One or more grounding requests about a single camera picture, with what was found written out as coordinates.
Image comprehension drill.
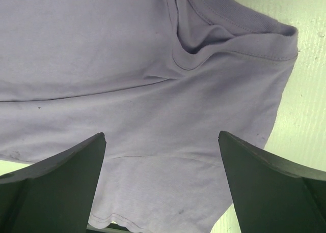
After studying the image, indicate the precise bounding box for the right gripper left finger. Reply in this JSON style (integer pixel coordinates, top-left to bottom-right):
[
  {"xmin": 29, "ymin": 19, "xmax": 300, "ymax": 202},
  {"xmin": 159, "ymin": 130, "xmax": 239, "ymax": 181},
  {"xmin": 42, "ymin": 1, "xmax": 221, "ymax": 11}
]
[{"xmin": 1, "ymin": 133, "xmax": 106, "ymax": 233}]

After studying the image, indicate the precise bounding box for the purple t shirt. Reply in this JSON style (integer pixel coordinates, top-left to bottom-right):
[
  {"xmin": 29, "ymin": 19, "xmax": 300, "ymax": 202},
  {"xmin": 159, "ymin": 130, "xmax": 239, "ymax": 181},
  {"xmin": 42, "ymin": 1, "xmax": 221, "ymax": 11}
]
[{"xmin": 1, "ymin": 0, "xmax": 298, "ymax": 232}]

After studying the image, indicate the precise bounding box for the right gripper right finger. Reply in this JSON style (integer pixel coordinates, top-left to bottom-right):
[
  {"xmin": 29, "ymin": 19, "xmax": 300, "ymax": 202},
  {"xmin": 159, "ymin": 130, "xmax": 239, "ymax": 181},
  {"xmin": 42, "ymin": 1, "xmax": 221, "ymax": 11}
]
[{"xmin": 219, "ymin": 131, "xmax": 325, "ymax": 233}]

